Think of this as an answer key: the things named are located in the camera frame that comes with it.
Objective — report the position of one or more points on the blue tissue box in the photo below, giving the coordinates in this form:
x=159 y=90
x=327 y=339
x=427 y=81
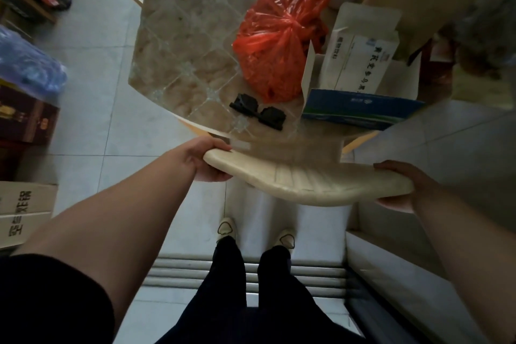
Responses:
x=358 y=108

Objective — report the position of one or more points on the person's right thumb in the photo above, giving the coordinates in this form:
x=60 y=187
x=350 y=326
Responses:
x=393 y=168

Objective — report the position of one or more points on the person's black trousers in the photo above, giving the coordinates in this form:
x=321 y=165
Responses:
x=258 y=295

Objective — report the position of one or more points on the marble pattern table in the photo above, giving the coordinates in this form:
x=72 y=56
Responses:
x=225 y=53

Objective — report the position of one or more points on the beige printed cardboard box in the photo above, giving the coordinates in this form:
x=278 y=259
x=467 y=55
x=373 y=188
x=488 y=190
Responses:
x=24 y=212

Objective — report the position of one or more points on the white open cardboard box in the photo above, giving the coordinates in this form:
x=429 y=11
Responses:
x=358 y=55

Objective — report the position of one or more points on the person's black sleeve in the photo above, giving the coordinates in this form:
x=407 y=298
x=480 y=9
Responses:
x=50 y=299

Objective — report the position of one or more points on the blue plastic wrapped pack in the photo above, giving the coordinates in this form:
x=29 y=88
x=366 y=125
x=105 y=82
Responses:
x=30 y=65

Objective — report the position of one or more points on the person's left hand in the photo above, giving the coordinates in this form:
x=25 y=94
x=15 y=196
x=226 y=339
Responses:
x=199 y=160

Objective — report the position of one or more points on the person's right hand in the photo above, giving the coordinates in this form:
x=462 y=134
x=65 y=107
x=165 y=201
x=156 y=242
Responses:
x=407 y=186

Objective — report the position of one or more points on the person's left forearm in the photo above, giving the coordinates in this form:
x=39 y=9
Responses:
x=117 y=218

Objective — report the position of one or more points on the metal door track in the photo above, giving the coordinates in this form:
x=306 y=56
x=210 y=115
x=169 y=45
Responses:
x=246 y=275

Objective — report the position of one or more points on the person's shoe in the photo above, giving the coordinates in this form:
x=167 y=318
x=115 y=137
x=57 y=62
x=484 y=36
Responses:
x=285 y=239
x=225 y=230

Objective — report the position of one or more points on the person's left shoe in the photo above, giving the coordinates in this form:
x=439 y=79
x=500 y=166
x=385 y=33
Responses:
x=225 y=230

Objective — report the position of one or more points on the black folded sunglasses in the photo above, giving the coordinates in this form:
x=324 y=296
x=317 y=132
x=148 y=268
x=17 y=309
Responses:
x=258 y=110

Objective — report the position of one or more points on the red plastic bag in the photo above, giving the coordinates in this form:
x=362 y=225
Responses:
x=278 y=43

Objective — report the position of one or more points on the person's right shoe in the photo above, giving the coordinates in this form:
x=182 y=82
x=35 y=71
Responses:
x=285 y=239

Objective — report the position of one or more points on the dark red gift box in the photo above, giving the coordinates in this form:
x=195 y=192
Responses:
x=24 y=116

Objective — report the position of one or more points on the cream plastic chair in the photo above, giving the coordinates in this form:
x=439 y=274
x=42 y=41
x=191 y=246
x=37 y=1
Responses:
x=306 y=180

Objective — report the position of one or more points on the person's right forearm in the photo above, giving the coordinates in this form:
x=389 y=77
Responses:
x=467 y=251

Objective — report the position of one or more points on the person's left thumb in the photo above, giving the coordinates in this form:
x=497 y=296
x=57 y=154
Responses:
x=215 y=144

